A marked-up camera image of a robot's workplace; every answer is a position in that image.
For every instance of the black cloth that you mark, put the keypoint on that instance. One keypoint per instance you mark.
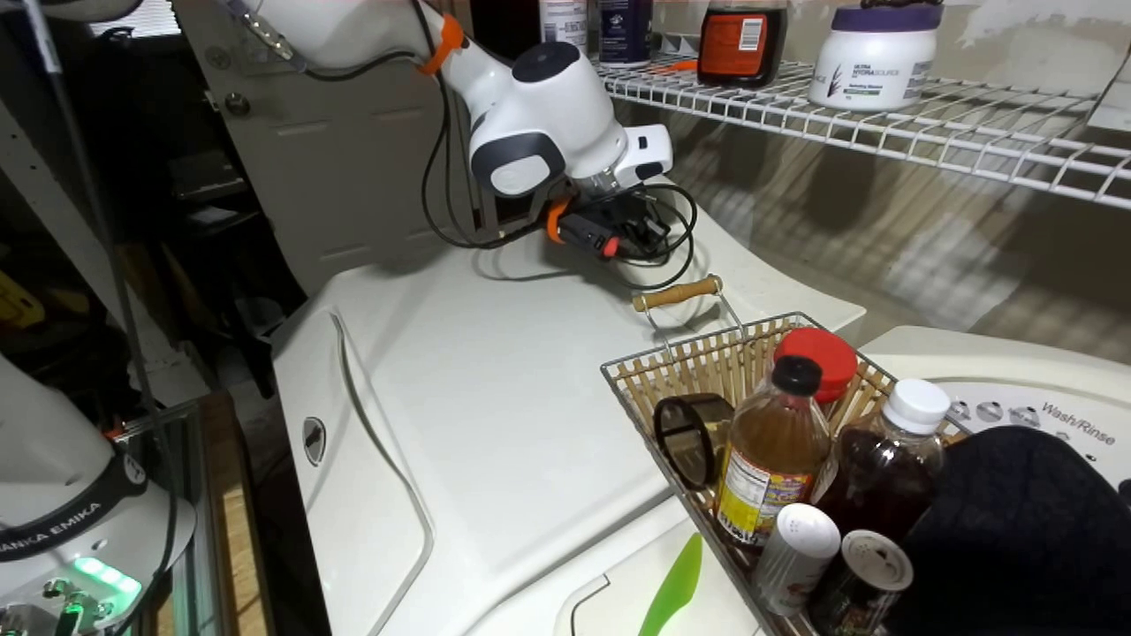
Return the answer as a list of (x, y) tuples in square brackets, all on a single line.
[(1024, 537)]

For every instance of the white washing machine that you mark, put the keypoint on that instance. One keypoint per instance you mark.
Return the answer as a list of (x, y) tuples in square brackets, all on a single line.
[(993, 384), (305, 371)]

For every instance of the gold wire basket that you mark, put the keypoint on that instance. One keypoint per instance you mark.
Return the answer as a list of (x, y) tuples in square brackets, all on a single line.
[(733, 361)]

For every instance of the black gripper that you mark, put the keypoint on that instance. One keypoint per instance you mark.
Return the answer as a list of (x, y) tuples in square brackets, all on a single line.
[(611, 227)]

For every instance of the dark can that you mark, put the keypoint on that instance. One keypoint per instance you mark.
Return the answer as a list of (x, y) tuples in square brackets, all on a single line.
[(860, 586)]

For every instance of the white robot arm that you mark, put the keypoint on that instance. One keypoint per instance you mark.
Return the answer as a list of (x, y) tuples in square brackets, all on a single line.
[(532, 123)]

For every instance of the red lid jar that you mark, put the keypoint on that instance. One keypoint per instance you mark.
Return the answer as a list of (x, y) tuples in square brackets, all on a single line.
[(828, 350)]

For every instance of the round black strainer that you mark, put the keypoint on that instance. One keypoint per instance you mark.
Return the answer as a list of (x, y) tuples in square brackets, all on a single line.
[(691, 431)]

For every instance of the dark bottle white cap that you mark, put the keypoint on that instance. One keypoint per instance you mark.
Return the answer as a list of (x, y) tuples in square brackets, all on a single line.
[(888, 463)]

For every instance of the orange label bottle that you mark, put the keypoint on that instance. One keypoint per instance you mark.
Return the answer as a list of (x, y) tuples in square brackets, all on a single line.
[(740, 42)]

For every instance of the white washing machine lid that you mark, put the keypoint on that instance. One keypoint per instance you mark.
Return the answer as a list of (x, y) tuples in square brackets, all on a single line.
[(478, 442)]

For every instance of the white wire shelf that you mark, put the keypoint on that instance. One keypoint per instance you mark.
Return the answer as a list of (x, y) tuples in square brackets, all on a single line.
[(1012, 135)]

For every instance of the white tub purple lid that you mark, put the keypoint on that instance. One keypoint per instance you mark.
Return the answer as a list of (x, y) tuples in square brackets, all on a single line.
[(873, 56)]

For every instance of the green plastic strip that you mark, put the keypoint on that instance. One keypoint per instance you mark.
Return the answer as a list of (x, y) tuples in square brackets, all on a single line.
[(677, 587)]

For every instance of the amber vinegar bottle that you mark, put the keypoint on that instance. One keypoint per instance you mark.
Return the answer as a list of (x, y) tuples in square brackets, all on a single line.
[(774, 450)]

